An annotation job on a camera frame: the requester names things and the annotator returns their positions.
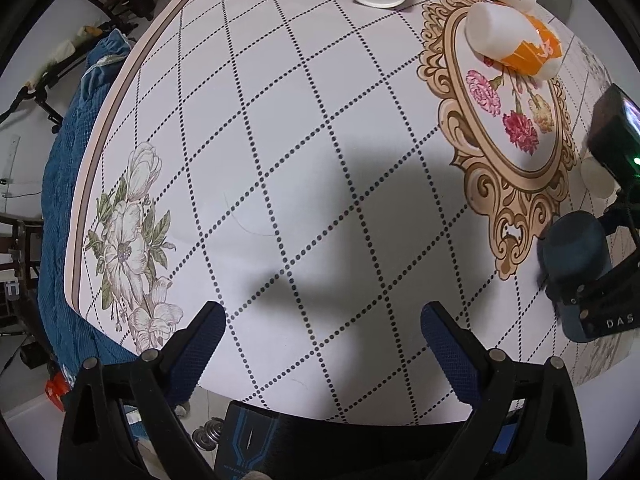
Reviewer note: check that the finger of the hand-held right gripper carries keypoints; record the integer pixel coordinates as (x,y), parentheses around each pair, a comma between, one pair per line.
(575,321)
(575,252)

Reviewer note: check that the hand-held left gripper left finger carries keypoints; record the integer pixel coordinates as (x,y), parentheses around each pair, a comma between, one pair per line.
(197,347)

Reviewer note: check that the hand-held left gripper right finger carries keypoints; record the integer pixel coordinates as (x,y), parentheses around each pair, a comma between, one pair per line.
(446,347)

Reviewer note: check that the small white paper cup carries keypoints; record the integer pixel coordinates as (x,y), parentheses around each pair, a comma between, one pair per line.
(596,179)

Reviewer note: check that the white and orange paper cup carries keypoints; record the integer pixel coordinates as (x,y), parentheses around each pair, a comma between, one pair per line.
(510,40)

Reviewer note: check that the metal dumbbell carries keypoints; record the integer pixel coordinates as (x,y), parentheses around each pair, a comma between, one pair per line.
(207,435)

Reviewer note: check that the black and blue chair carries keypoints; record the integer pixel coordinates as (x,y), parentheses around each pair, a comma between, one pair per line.
(265,442)

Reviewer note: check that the orange plastic bag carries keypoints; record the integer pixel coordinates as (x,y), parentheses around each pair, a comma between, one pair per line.
(56,391)

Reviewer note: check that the blue quilted blanket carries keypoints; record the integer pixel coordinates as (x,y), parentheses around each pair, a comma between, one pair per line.
(62,220)

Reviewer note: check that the floral printed tablecloth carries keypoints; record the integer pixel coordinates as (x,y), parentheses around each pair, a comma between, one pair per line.
(310,185)

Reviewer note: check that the black exercise machine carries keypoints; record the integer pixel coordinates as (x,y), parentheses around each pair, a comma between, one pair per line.
(37,92)

